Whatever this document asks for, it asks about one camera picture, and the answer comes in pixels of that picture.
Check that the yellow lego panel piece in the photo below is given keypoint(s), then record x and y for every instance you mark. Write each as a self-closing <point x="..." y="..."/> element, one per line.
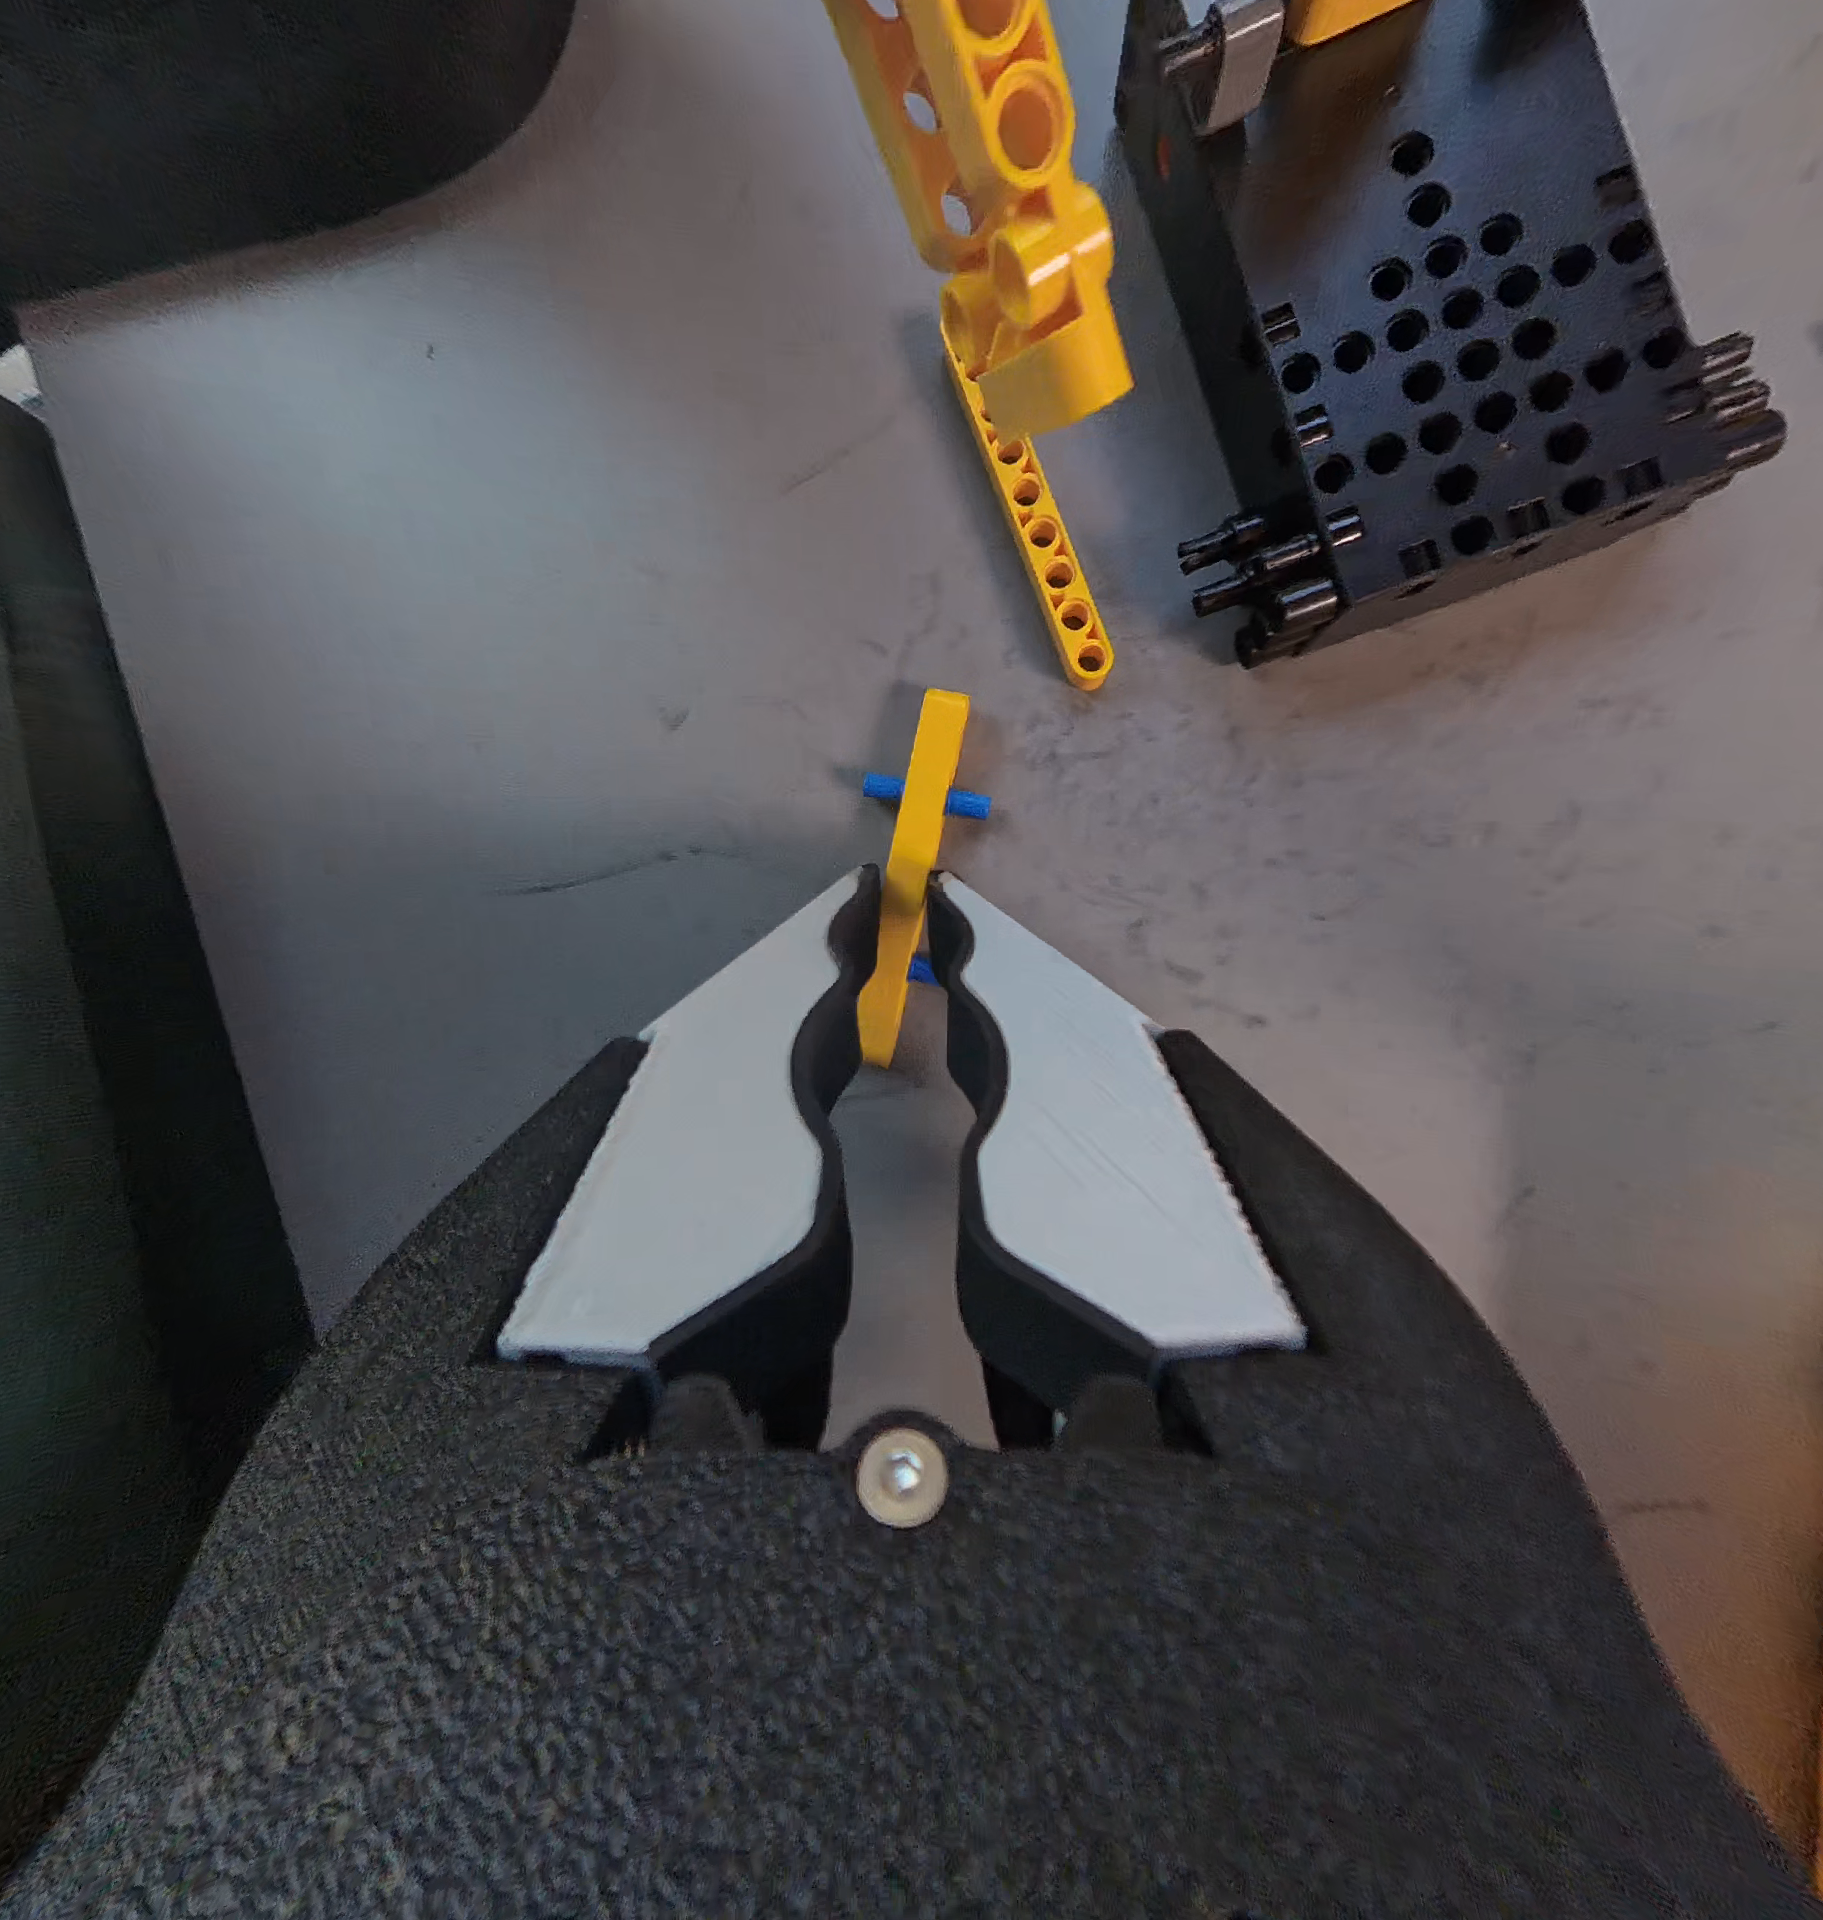
<point x="1060" y="368"/>

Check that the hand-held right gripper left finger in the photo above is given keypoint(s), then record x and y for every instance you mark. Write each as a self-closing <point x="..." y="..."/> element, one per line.
<point x="689" y="1187"/>

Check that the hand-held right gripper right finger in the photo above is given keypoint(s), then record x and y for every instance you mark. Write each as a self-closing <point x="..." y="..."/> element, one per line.
<point x="1124" y="1187"/>

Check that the yellow lego beam with pins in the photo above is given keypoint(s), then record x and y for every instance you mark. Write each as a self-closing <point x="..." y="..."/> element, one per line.
<point x="911" y="840"/>

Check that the long yellow lego beam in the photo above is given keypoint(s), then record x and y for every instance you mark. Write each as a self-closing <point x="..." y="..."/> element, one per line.
<point x="1051" y="553"/>

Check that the person's black pants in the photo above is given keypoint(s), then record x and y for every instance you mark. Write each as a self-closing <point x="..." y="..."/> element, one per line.
<point x="254" y="118"/>

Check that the black lego base block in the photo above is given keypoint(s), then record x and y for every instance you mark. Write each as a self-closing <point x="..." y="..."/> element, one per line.
<point x="1512" y="451"/>

